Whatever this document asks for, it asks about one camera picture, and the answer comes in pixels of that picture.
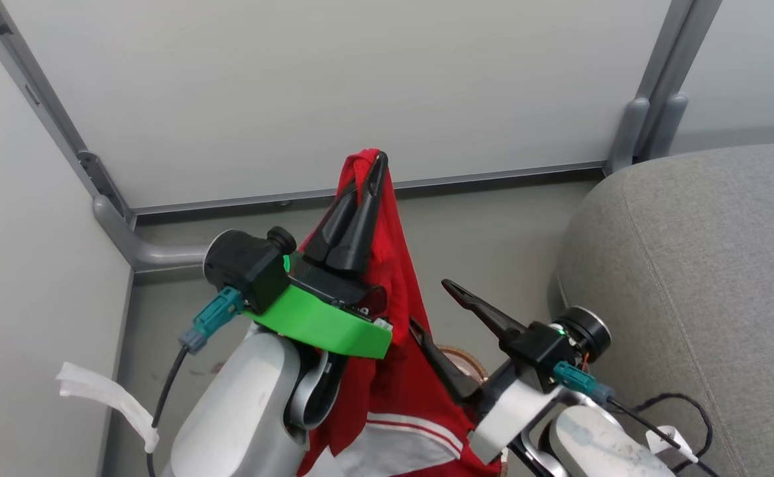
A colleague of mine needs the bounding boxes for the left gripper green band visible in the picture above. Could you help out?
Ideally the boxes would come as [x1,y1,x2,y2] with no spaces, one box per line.
[241,150,394,360]

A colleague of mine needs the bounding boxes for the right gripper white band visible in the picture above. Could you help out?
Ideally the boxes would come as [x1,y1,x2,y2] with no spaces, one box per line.
[408,278,577,465]

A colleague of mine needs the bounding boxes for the red garment white stripes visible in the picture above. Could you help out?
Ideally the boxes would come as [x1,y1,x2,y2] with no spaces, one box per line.
[296,148,502,477]

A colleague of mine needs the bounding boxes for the woven laundry basket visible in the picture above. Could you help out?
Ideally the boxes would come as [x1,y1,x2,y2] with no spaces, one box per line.
[436,344,491,386]

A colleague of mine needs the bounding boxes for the curved grey tube foot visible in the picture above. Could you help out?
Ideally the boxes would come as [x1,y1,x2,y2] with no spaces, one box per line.
[91,193,211,274]

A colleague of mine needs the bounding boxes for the small white tag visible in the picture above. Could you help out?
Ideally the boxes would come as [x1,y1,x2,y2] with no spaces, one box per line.
[645,424,700,464]

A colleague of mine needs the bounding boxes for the grey fabric sofa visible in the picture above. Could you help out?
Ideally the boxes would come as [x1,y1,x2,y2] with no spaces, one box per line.
[549,140,774,477]

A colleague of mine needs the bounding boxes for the grey partition base rail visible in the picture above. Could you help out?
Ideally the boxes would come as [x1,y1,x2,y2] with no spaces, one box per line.
[131,162,608,217]

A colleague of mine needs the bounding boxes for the left arm cable teal plug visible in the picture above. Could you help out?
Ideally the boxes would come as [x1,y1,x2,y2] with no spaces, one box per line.
[146,286,246,477]

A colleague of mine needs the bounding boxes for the grey post foot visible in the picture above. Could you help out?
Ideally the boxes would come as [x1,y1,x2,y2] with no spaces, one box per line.
[648,93,690,161]
[604,97,651,177]

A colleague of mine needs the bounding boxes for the white strap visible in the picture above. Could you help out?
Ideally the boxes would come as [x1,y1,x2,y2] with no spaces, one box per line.
[55,361,161,455]

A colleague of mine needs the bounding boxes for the long slanted grey partition post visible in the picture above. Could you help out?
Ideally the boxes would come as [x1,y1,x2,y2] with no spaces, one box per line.
[0,0,138,230]

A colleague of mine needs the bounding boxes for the wide grey partition post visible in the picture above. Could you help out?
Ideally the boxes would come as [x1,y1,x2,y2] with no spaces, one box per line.
[634,0,723,164]

